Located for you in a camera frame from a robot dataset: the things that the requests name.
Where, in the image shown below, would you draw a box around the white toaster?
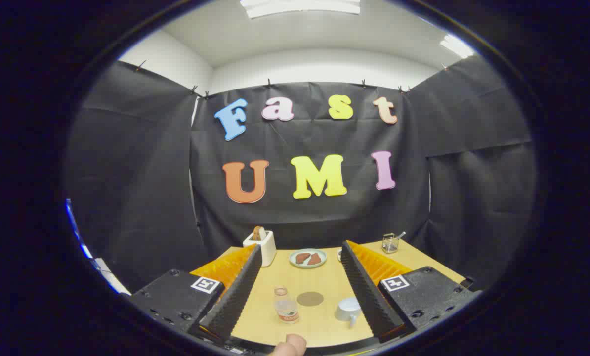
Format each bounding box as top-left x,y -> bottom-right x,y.
243,230 -> 277,267

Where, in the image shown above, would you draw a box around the wooden table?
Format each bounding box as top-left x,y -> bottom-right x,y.
189,239 -> 468,349

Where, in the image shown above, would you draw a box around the black backdrop cloth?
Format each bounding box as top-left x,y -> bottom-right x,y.
65,54 -> 538,292

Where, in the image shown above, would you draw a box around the pale green plate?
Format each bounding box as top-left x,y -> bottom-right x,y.
289,248 -> 327,269

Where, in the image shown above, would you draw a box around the round brown coaster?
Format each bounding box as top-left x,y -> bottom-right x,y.
296,291 -> 324,307

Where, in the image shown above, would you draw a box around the clear plastic bottle red label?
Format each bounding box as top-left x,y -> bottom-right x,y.
274,287 -> 299,324

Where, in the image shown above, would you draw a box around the white cup with handle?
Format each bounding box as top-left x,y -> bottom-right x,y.
335,297 -> 362,328

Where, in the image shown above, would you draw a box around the long ceiling light panel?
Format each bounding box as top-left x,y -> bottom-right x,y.
240,0 -> 361,19

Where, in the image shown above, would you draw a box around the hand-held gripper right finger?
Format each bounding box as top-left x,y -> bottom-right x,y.
341,240 -> 478,343

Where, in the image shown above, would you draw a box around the small ceiling light panel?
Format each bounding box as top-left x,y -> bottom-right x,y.
440,35 -> 475,59

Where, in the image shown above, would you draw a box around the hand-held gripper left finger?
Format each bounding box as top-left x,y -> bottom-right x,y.
127,243 -> 263,344

